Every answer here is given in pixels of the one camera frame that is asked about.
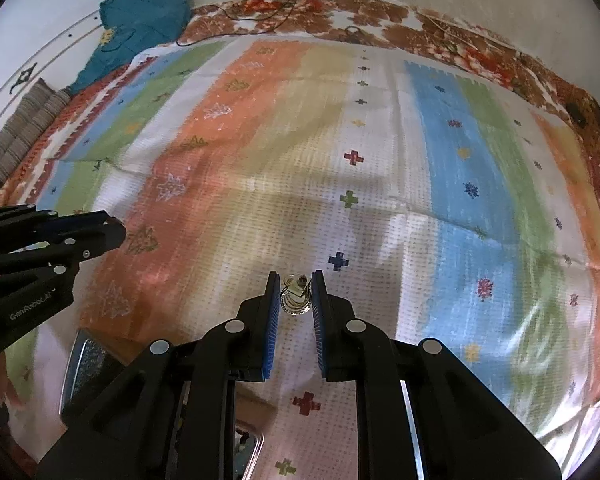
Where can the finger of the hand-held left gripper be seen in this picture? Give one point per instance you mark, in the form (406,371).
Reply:
(95,235)
(15,217)

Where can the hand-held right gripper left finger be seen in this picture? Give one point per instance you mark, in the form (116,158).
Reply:
(272,330)

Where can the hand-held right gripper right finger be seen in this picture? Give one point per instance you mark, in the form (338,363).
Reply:
(319,330)

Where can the small gold ornament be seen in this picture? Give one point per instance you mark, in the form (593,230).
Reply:
(294,297)

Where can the silver metal tin box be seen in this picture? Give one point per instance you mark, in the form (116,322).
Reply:
(87,370)

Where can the striped brown folded cloth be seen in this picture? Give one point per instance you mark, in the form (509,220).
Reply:
(22,130)

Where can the teal garment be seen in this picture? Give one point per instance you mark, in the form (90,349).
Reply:
(140,20)

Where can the brown floral bedsheet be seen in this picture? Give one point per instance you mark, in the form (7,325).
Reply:
(370,10)

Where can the small black object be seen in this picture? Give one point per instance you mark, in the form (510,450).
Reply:
(576,112)

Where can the black wall ornament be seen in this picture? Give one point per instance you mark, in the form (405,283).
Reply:
(24,79)

